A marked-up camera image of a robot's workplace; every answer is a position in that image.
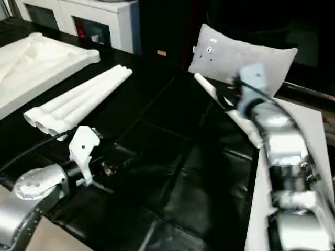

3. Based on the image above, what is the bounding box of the white plastic table leg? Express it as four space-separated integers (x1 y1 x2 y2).
35 66 129 133
23 64 122 125
194 72 264 149
48 68 133 142

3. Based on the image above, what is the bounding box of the grey pillow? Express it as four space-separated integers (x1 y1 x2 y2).
188 23 299 97

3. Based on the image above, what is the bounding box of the black padded mat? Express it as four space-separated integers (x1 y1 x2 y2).
0 19 262 251

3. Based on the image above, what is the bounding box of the white flat board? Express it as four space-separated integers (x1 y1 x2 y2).
244 98 335 251

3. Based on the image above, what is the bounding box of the white plastic table top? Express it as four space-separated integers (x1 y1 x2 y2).
0 32 101 121

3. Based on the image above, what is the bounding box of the white cabinet with glass doors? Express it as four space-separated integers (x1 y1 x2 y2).
15 0 141 55

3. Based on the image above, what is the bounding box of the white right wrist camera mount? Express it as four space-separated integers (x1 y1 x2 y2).
237 62 270 116

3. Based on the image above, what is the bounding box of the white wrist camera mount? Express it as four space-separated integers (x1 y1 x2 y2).
68 125 102 185
237 62 270 116

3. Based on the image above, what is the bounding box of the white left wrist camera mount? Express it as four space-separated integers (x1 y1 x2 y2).
68 125 102 185

